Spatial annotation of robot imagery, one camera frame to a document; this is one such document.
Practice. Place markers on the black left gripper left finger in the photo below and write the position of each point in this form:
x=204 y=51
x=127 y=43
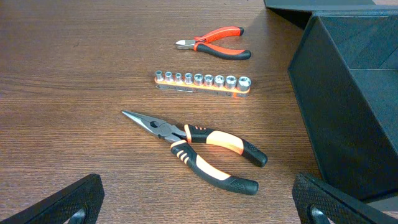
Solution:
x=80 y=202

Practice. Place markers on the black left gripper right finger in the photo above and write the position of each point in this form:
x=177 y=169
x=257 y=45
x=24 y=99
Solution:
x=317 y=202

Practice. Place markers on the orange socket rail with sockets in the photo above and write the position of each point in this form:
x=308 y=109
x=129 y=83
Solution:
x=230 y=86

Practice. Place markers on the black open storage box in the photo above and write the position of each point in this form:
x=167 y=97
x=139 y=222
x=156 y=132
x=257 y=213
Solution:
x=344 y=76

